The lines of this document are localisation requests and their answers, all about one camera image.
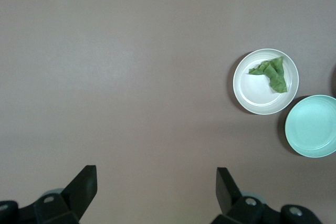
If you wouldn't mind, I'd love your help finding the mint green round plate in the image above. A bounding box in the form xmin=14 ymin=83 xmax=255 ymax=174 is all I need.
xmin=285 ymin=94 xmax=336 ymax=158

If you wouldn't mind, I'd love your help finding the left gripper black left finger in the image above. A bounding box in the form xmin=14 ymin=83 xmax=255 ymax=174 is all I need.
xmin=18 ymin=165 xmax=98 ymax=224

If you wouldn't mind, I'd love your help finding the beige round plate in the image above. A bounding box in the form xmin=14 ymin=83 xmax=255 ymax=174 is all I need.
xmin=233 ymin=48 xmax=300 ymax=116

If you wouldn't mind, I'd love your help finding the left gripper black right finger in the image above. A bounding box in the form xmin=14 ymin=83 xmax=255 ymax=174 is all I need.
xmin=211 ymin=167 xmax=280 ymax=224

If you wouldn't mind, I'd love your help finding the green lettuce leaf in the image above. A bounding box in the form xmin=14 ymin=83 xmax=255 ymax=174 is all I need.
xmin=248 ymin=56 xmax=288 ymax=94

